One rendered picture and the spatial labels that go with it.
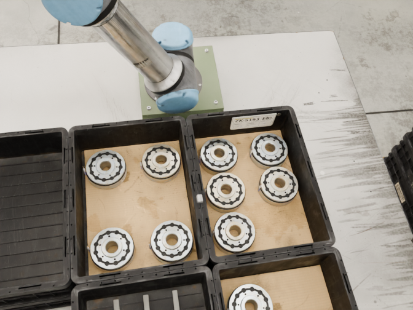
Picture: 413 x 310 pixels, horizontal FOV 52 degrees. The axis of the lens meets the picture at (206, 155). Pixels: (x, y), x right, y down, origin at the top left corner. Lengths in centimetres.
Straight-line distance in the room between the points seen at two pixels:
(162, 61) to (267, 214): 47
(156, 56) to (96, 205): 41
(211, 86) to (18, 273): 79
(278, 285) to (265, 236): 12
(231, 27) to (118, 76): 132
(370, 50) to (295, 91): 135
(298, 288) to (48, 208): 65
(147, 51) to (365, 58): 193
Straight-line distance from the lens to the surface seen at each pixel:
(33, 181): 120
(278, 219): 114
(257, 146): 118
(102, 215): 112
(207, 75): 144
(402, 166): 207
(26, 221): 116
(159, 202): 112
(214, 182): 111
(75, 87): 150
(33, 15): 283
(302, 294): 110
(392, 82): 273
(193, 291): 106
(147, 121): 112
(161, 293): 105
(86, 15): 91
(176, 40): 122
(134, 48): 102
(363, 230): 135
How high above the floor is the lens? 186
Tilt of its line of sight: 61 degrees down
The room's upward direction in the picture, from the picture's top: 9 degrees clockwise
